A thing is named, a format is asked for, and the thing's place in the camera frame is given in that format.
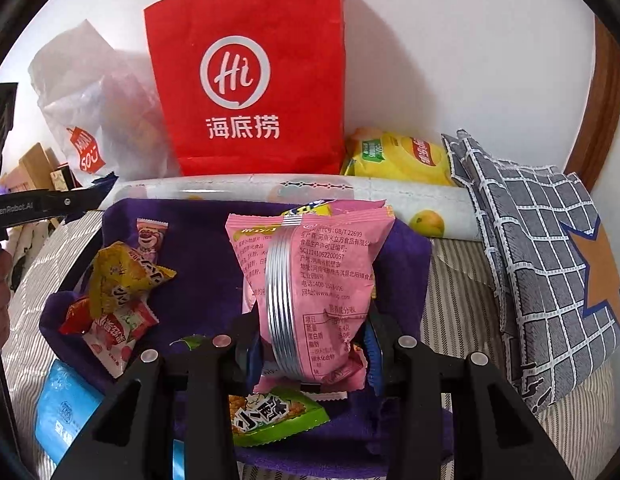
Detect pink strawberry snack packet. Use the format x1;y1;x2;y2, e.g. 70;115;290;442
84;300;159;380

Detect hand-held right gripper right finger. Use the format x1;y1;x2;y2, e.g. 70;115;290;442
360;310;573;480

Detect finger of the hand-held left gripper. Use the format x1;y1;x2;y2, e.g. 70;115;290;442
39;186;99;224
87;174;117;199

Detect pink bread packet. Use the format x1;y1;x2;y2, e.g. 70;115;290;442
225;199;397;395

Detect red paper bag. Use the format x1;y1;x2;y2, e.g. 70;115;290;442
143;0;347;177

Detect yellow triangular snack packet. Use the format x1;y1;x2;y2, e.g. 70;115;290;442
86;241;177;319

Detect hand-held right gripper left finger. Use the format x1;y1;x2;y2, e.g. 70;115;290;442
50;316;265;480

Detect blue tissue pack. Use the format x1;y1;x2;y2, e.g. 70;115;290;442
34;359;107;467

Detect yellow chips bag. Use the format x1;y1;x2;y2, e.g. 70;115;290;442
340;127;455;187

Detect wooden headboard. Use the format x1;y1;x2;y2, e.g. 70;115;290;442
5;142;58;191

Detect small green wrapper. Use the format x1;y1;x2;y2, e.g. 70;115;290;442
169;334;213;354

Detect printed paper roll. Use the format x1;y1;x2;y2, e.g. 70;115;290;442
112;172;478;239

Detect grey checked cloth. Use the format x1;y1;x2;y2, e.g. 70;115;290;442
441;130;620;413

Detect striped mattress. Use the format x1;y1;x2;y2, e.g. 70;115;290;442
0;210;615;480

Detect green snack packet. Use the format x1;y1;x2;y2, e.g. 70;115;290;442
229;386;331;448

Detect blue yellow snack packet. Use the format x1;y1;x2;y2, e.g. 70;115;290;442
281;199;337;219

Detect white plastic shopping bag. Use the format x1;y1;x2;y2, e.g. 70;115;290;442
29;19;183;181

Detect pink bear wrapper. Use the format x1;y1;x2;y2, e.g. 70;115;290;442
136;217;169;267

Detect purple towel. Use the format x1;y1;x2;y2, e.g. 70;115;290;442
40;197;453;478

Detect red snack packet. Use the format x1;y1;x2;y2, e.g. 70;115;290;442
58;296;100;337

